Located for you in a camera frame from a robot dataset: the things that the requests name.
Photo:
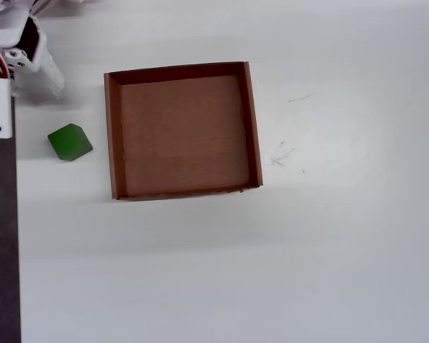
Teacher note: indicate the brown cardboard box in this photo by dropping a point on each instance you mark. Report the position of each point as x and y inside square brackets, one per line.
[182, 135]

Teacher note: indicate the green cube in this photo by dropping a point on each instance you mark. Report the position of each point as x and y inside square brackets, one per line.
[68, 142]

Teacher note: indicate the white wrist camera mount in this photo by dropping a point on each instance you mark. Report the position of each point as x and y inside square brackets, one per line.
[1, 107]

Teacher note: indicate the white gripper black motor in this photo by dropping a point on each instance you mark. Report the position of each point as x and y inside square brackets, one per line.
[43, 53]

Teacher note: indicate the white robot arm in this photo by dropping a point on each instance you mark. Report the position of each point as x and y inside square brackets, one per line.
[3, 21]

